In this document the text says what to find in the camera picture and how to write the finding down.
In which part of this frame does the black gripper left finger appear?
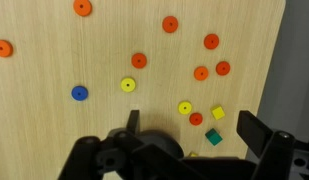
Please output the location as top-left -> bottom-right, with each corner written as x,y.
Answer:
57,109 -> 202,180

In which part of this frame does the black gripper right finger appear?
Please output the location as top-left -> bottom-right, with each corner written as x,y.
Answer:
236,110 -> 309,180

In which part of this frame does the blue wooden disc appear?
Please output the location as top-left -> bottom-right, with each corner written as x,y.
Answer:
70,85 -> 89,102

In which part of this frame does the yellow wooden disc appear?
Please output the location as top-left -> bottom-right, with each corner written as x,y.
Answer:
120,77 -> 137,93
177,100 -> 193,116

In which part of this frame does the orange wooden disc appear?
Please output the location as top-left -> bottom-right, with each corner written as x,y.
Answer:
131,52 -> 148,70
161,15 -> 180,34
203,33 -> 220,51
193,65 -> 210,82
215,60 -> 232,77
72,0 -> 93,18
188,112 -> 204,127
0,39 -> 14,58

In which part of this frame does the green wooden cube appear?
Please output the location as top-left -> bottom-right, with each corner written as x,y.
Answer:
204,128 -> 224,147

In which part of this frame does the yellow wooden cube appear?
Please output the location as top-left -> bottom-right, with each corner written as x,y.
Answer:
210,104 -> 226,121

